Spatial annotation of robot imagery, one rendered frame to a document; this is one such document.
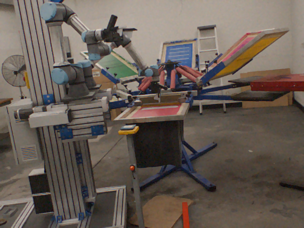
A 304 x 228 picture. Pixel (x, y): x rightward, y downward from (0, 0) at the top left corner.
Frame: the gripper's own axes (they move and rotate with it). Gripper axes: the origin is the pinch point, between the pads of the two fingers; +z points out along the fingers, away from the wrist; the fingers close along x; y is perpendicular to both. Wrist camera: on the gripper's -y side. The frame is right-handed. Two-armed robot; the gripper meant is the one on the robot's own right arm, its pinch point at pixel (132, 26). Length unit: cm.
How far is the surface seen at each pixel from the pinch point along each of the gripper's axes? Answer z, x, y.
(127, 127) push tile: -28, -37, 66
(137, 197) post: -27, -45, 123
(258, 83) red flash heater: 58, -138, 40
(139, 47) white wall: -222, -488, -47
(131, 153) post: -27, -40, 87
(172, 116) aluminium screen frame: 0, -62, 62
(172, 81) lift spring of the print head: -35, -166, 33
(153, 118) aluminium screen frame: -15, -59, 62
